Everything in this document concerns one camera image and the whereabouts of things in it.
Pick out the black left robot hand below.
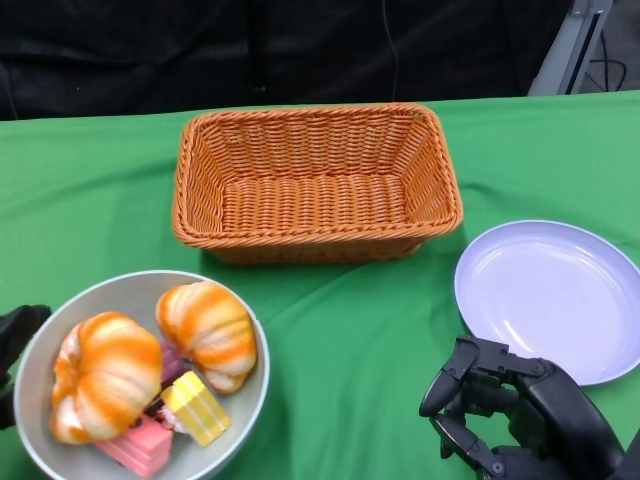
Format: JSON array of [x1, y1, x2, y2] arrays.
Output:
[[0, 303, 54, 431]]

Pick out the grey green bowl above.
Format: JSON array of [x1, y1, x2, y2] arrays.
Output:
[[13, 270, 271, 480]]

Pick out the orange white ring bread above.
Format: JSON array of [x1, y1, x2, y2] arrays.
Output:
[[154, 281, 258, 396], [49, 312, 164, 445]]

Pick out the thin black hanging cable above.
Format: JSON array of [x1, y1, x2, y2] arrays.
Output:
[[379, 0, 400, 104]]

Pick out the green tablecloth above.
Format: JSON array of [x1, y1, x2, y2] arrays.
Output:
[[0, 88, 640, 480]]

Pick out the magenta striped cake slice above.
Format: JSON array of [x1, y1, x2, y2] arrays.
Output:
[[158, 339, 189, 389]]

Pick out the grey metal frame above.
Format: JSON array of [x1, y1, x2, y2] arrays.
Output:
[[525, 0, 614, 96]]

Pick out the orange wicker basket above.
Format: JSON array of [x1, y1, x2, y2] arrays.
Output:
[[170, 102, 461, 265]]

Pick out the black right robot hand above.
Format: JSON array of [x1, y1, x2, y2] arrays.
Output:
[[418, 335, 629, 480]]

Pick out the salmon pink cake slice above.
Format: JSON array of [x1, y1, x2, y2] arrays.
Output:
[[94, 412, 175, 477]]

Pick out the yellow cake slice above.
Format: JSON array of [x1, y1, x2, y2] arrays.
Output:
[[160, 370, 233, 447]]

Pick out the black floor cables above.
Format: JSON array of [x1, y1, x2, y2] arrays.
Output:
[[587, 29, 629, 94]]

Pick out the black backdrop cloth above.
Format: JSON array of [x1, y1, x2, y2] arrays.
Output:
[[0, 0, 574, 123]]

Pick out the lavender plate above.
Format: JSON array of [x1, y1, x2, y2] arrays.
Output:
[[453, 220, 640, 386]]

